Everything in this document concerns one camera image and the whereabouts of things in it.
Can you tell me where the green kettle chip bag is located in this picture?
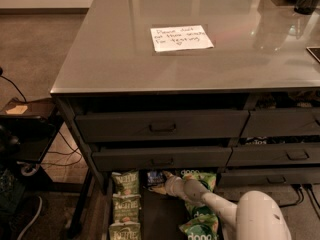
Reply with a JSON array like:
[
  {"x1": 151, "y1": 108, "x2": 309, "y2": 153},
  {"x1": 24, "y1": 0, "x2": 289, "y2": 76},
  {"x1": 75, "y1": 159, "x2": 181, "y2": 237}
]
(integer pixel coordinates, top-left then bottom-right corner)
[
  {"x1": 112, "y1": 194, "x2": 141, "y2": 223},
  {"x1": 109, "y1": 222, "x2": 141, "y2": 240},
  {"x1": 111, "y1": 171, "x2": 140, "y2": 195}
]

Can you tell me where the grey metal drawer cabinet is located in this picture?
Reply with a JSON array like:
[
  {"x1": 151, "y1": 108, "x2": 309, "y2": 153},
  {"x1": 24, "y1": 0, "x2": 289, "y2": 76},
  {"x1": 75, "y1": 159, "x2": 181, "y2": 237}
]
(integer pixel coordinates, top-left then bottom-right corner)
[{"x1": 50, "y1": 0, "x2": 320, "y2": 240}]

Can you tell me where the green kettle chip bag back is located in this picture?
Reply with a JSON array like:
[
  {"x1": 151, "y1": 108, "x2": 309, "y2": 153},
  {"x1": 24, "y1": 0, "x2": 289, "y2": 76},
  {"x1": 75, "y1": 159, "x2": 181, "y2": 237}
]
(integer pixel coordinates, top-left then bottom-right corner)
[{"x1": 111, "y1": 171, "x2": 140, "y2": 195}]

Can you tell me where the blue chip bag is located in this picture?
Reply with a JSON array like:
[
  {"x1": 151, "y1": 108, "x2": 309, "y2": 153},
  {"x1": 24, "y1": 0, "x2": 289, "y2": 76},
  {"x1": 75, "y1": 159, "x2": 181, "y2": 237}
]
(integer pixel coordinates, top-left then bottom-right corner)
[{"x1": 147, "y1": 170, "x2": 165, "y2": 187}]

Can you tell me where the green dang bag front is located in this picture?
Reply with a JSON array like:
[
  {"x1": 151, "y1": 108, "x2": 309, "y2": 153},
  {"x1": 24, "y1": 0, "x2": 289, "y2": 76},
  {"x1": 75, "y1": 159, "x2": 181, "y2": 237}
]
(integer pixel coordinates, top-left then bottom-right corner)
[{"x1": 179, "y1": 215, "x2": 219, "y2": 240}]

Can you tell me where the bottom right drawer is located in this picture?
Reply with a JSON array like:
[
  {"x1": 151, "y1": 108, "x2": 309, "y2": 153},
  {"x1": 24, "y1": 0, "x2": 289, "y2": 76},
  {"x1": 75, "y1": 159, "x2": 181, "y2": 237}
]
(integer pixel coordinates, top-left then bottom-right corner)
[{"x1": 218, "y1": 167, "x2": 320, "y2": 186}]

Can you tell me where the black cable on side table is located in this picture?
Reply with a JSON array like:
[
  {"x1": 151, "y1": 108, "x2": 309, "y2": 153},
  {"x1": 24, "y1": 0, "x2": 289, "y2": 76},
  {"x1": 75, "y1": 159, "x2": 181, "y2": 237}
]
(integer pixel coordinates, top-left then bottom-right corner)
[{"x1": 0, "y1": 74, "x2": 28, "y2": 104}]

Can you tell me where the green dang bag rearmost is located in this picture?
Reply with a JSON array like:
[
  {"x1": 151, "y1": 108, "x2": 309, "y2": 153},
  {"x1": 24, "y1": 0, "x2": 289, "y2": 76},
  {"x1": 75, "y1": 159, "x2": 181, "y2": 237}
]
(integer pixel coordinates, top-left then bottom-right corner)
[{"x1": 180, "y1": 169, "x2": 199, "y2": 179}]

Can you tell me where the white handwritten paper note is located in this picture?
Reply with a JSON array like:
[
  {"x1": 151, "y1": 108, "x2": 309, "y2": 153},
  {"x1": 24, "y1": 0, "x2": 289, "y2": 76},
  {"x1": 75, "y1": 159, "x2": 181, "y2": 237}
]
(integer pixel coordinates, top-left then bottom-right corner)
[{"x1": 150, "y1": 25, "x2": 214, "y2": 52}]

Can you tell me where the top right drawer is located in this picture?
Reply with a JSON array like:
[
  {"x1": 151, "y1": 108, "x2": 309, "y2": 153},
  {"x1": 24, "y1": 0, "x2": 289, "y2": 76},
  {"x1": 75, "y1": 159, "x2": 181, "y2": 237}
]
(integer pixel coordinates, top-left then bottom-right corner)
[{"x1": 242, "y1": 108, "x2": 320, "y2": 138}]

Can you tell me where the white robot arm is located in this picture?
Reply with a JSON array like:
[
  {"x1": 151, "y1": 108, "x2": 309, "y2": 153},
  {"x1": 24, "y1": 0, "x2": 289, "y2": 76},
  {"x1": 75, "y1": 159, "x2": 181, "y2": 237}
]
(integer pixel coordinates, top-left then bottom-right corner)
[{"x1": 146, "y1": 171, "x2": 292, "y2": 240}]

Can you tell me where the dark snack bags middle right drawer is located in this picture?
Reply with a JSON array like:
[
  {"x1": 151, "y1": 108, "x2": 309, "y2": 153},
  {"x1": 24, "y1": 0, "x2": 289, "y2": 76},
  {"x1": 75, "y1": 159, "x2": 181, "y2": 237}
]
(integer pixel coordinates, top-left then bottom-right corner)
[{"x1": 241, "y1": 135, "x2": 320, "y2": 145}]

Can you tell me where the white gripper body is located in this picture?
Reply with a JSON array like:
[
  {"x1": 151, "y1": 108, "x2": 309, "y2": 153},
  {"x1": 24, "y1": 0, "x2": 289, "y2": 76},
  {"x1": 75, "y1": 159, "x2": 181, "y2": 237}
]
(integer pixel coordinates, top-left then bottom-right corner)
[{"x1": 165, "y1": 176, "x2": 186, "y2": 198}]

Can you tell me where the tan sticky note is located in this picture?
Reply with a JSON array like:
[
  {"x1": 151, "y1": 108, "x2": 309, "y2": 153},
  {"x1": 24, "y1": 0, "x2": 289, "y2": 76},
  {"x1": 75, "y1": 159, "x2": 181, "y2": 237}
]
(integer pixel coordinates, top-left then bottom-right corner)
[{"x1": 6, "y1": 105, "x2": 28, "y2": 115}]

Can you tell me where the dark tablet on counter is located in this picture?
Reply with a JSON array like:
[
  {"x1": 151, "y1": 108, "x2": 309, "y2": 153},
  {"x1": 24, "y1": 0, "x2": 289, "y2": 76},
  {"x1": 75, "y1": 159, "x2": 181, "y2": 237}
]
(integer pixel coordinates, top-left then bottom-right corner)
[{"x1": 306, "y1": 47, "x2": 320, "y2": 63}]

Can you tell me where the green dang bag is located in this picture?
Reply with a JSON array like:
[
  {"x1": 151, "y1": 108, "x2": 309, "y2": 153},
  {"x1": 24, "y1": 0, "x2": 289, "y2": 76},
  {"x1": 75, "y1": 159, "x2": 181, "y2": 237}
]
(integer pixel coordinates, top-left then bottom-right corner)
[
  {"x1": 185, "y1": 203, "x2": 215, "y2": 219},
  {"x1": 179, "y1": 215, "x2": 219, "y2": 240},
  {"x1": 193, "y1": 172, "x2": 216, "y2": 191}
]

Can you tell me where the dark side table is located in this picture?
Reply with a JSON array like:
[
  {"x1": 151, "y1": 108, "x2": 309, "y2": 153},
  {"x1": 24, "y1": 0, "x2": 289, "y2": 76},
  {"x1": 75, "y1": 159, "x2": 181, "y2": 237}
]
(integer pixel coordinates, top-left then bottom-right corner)
[{"x1": 0, "y1": 98, "x2": 63, "y2": 163}]

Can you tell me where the green kettle chip bag middle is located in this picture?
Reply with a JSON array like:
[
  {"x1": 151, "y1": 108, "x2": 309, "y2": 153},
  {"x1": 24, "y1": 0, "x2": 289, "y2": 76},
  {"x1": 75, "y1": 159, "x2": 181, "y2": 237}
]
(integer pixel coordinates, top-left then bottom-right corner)
[{"x1": 112, "y1": 194, "x2": 141, "y2": 223}]

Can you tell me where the green kettle chip bag front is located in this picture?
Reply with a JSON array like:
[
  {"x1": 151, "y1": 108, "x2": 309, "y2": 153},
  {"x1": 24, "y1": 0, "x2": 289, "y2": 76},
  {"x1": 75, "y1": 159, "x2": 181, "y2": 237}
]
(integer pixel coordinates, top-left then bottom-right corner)
[{"x1": 109, "y1": 222, "x2": 141, "y2": 240}]

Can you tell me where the white cable on floor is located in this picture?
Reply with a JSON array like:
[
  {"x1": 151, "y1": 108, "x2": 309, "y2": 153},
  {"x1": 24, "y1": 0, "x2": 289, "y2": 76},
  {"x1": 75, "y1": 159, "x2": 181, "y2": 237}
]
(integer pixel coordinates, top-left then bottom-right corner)
[{"x1": 16, "y1": 195, "x2": 44, "y2": 240}]

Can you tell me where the black power cable right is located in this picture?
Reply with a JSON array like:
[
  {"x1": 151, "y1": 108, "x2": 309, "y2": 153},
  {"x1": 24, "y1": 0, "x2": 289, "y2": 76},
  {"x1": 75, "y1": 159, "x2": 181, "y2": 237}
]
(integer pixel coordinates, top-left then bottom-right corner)
[{"x1": 278, "y1": 183, "x2": 305, "y2": 208}]

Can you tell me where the top left drawer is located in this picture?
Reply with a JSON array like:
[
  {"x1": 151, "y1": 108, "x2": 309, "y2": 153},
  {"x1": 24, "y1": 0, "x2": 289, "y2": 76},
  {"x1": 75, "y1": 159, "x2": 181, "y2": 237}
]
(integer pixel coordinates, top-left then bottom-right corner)
[{"x1": 75, "y1": 110, "x2": 249, "y2": 143}]

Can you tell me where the middle left drawer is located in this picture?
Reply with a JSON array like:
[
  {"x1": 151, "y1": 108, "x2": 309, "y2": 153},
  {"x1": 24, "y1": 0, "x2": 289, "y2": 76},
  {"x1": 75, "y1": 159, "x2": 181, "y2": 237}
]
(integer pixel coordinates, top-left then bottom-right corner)
[{"x1": 92, "y1": 146, "x2": 231, "y2": 171}]

